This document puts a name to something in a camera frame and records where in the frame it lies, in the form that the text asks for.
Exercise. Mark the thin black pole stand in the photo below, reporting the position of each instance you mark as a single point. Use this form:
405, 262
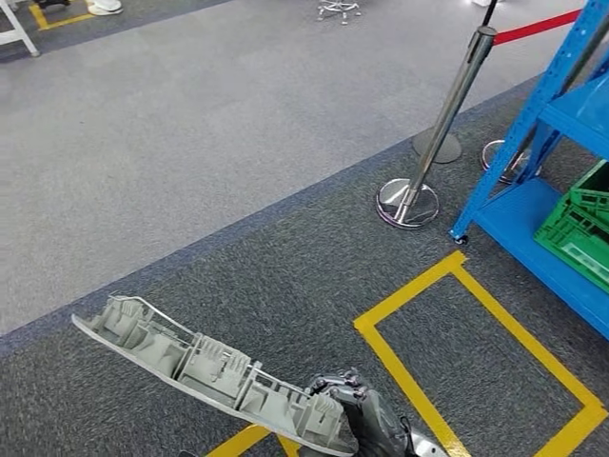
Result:
452, 148

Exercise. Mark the green plastic crate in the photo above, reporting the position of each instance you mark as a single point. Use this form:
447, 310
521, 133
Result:
570, 240

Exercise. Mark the grey plastic wheel cover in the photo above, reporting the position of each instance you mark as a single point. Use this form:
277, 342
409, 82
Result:
214, 372

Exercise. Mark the chrome stanchion post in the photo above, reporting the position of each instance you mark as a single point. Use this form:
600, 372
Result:
497, 161
444, 120

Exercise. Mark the blue metal shelf rack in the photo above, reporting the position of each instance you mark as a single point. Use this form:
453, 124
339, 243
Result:
509, 221

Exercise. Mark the white table frame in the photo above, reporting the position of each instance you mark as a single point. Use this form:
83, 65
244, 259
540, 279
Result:
23, 33

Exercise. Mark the person's foot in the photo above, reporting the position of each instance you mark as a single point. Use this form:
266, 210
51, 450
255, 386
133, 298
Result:
105, 7

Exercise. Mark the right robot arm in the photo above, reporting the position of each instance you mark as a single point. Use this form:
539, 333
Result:
428, 448

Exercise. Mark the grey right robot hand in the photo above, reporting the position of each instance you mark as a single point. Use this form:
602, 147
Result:
371, 422

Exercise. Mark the chrome chair base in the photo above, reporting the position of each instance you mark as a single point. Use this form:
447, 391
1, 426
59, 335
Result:
339, 9

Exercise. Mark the short red barrier belt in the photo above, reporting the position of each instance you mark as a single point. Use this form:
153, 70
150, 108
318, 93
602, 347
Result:
537, 26

